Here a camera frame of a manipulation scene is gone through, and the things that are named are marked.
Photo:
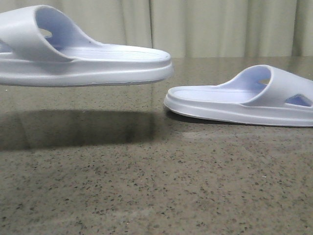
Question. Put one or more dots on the light blue slipper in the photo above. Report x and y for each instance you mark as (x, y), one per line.
(42, 47)
(261, 94)

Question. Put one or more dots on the pale green curtain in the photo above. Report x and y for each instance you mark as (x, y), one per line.
(199, 28)

